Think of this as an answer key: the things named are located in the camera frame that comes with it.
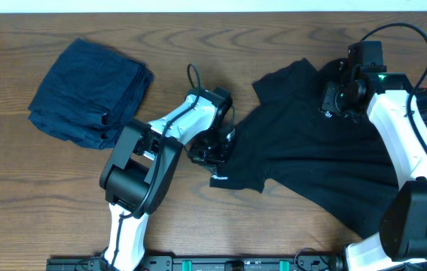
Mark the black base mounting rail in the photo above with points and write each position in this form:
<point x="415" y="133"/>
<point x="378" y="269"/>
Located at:
<point x="309" y="261"/>

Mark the folded navy blue garment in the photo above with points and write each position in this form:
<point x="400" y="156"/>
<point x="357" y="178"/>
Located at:
<point x="89" y="95"/>

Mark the black polo shirt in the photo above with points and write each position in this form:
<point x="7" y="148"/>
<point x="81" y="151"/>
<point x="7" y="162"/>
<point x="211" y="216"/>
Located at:
<point x="339" y="164"/>

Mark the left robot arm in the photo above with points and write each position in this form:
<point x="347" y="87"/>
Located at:
<point x="139" y="171"/>

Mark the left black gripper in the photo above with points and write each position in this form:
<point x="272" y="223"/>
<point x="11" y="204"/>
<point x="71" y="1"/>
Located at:
<point x="227" y="150"/>

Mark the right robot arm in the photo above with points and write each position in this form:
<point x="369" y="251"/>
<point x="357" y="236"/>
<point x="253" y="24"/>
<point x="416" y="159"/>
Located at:
<point x="388" y="100"/>

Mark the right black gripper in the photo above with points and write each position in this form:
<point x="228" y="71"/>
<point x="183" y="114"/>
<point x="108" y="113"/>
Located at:
<point x="328" y="98"/>

